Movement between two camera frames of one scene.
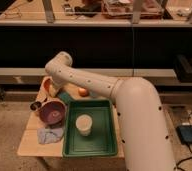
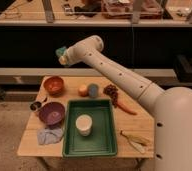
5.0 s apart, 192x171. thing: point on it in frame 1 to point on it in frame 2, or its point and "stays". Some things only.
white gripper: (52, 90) to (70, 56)
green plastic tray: (102, 139) stays
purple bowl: (52, 112) stays
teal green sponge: (65, 97) to (61, 51)
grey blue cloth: (49, 135) stays
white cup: (84, 124) stays
